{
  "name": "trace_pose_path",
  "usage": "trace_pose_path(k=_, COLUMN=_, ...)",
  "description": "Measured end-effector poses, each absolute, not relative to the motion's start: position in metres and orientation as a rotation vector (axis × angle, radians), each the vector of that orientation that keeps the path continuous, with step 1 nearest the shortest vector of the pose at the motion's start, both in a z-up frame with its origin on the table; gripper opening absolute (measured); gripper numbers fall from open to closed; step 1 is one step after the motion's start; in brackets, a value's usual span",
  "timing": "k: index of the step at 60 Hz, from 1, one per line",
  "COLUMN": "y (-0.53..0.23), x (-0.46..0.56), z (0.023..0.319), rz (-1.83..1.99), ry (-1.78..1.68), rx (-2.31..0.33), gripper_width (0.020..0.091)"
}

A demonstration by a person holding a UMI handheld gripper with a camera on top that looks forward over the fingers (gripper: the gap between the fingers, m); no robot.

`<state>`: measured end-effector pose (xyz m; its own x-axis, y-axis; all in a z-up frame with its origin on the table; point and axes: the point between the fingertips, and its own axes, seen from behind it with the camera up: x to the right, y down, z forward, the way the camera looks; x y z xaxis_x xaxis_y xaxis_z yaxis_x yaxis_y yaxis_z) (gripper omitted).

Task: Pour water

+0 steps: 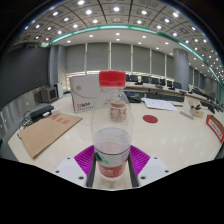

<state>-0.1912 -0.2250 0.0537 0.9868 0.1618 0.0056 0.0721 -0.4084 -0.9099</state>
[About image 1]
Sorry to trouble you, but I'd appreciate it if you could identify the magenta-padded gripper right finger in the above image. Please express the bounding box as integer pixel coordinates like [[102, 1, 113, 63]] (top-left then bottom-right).
[[127, 144, 172, 189]]

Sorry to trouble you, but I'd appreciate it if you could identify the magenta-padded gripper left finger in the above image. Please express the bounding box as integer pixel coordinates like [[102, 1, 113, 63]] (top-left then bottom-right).
[[53, 144, 98, 189]]

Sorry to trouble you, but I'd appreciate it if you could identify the clear red-capped water bottle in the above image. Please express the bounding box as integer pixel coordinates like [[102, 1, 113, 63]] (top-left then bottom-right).
[[90, 70, 135, 182]]

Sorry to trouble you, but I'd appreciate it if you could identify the flat round red coaster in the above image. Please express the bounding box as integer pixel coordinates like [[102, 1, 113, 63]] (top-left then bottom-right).
[[142, 114, 159, 124]]

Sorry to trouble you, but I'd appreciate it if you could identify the brown paper envelope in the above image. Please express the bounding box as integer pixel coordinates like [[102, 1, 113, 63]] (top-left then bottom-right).
[[18, 112, 84, 160]]

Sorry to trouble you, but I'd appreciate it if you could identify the red and cream patterned mug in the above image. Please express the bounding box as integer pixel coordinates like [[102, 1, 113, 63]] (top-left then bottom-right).
[[109, 99, 128, 123]]

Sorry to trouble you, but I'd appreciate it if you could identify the white printed paper sheet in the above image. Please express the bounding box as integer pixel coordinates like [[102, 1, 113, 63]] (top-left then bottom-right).
[[142, 97, 179, 112]]

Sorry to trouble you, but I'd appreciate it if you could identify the black desk device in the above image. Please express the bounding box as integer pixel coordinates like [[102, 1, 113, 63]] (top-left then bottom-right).
[[126, 92, 143, 104]]

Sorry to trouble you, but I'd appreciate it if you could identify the white power strip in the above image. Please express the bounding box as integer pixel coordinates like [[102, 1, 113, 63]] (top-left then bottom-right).
[[179, 109, 195, 120]]

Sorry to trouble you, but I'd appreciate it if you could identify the dark grey flat device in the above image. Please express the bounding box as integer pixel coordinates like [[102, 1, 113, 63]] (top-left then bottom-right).
[[29, 103, 55, 120]]

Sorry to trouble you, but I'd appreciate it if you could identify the long curved conference desk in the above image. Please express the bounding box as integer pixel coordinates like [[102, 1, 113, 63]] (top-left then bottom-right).
[[124, 81, 221, 108]]

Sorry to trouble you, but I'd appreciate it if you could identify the old grey monitor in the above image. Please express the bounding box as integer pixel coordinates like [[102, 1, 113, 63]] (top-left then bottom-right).
[[40, 85, 59, 104]]

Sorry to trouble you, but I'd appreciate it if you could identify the small beige open box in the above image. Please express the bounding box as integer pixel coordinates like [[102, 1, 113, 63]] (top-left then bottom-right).
[[182, 96, 205, 118]]

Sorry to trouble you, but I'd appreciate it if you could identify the red-sided open cardboard box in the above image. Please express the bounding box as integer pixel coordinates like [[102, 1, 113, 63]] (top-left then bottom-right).
[[205, 114, 224, 144]]

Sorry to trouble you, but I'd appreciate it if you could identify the row of black office chairs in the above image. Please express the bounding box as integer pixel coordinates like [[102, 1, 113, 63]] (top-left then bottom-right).
[[125, 74, 188, 91]]

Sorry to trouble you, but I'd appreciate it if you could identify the group of ceiling lights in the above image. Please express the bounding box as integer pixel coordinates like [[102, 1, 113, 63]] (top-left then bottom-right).
[[23, 0, 221, 68]]

